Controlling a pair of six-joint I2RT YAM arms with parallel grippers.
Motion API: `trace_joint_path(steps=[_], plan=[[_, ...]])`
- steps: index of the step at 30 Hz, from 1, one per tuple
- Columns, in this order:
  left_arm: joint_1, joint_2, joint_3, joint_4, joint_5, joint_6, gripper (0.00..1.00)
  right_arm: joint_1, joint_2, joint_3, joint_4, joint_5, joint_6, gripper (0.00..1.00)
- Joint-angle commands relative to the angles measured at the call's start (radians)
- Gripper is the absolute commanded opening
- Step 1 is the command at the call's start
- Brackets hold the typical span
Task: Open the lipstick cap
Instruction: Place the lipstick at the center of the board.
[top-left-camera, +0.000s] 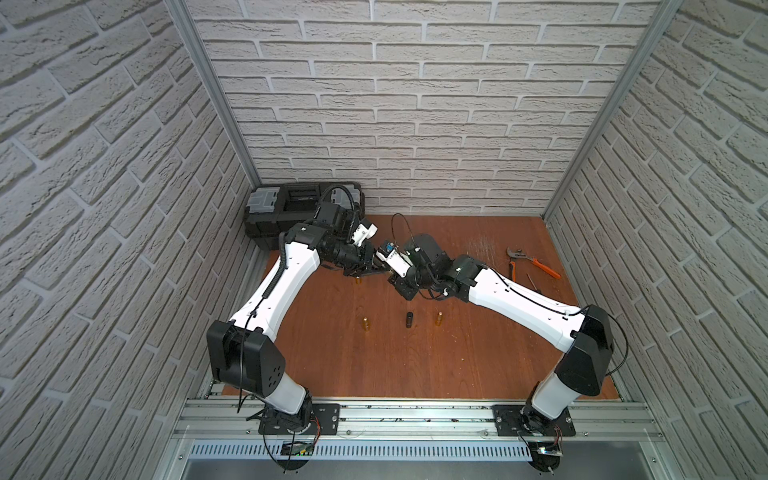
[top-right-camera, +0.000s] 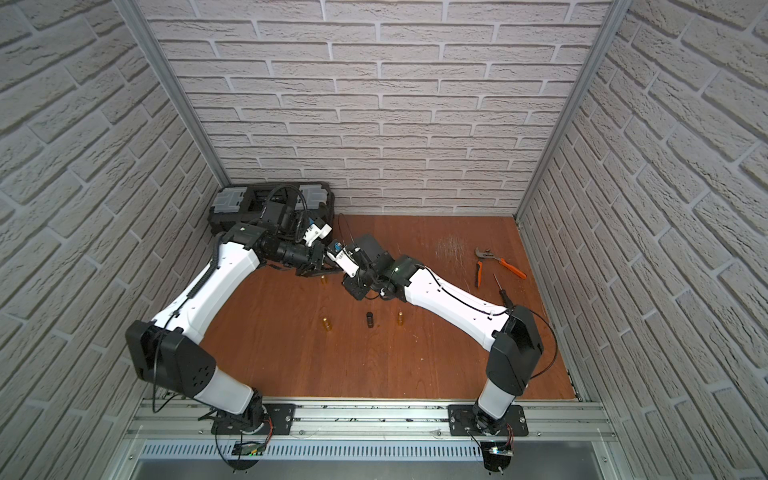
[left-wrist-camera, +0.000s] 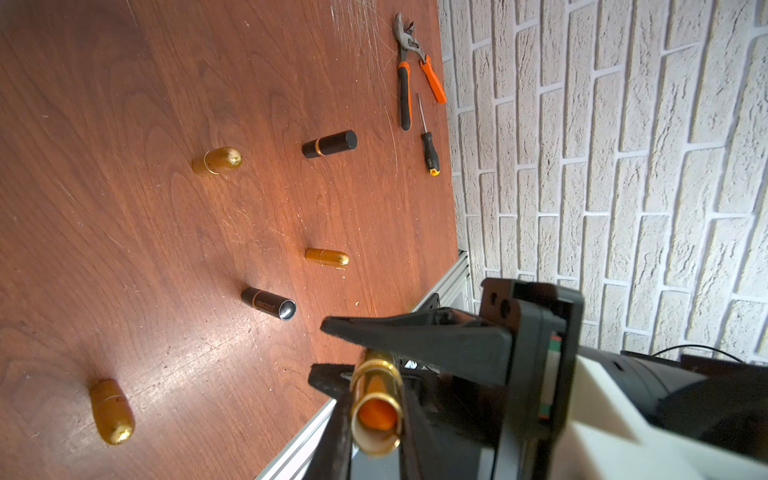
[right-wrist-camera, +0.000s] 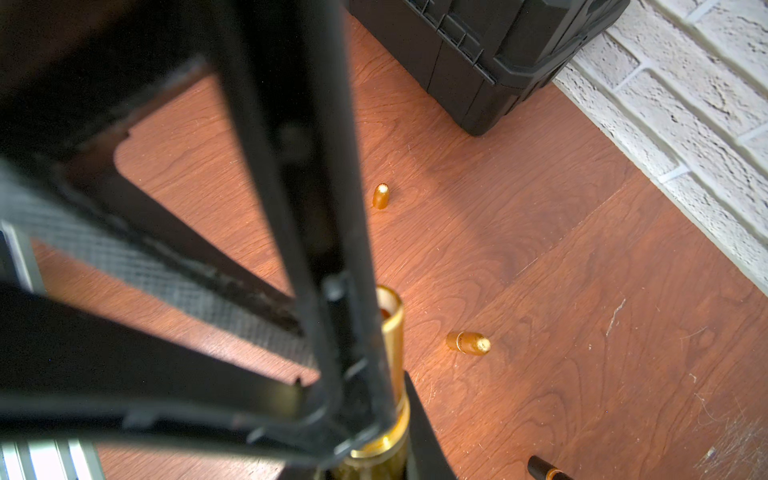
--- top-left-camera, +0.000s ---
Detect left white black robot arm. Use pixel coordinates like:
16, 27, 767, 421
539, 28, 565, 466
206, 202, 382, 433

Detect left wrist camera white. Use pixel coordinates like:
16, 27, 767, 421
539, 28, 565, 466
351, 222, 378, 247

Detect black grey toolbox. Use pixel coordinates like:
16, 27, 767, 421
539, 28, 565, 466
244, 182, 371, 250

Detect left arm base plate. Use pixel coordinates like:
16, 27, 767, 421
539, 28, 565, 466
258, 403, 340, 436

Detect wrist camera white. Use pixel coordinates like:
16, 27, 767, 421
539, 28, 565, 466
376, 241, 413, 278
351, 222, 378, 247

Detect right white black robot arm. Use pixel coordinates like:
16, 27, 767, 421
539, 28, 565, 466
376, 234, 614, 436

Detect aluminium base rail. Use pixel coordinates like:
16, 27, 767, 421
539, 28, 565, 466
171, 397, 664, 442

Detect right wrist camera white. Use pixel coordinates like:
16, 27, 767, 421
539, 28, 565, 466
376, 241, 413, 278

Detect orange handled pliers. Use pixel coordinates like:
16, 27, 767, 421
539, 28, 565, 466
506, 248, 562, 281

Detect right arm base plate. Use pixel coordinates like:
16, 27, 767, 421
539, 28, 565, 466
491, 404, 576, 437

